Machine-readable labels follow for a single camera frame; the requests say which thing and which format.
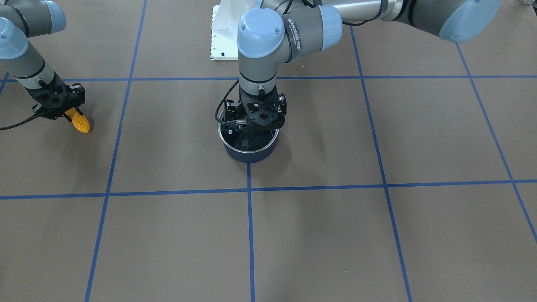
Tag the yellow toy corn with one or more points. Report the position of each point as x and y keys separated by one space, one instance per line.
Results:
x=82 y=124

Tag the dark blue saucepan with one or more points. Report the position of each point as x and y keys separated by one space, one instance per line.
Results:
x=248 y=151

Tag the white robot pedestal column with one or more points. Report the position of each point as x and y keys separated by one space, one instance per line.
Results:
x=224 y=28

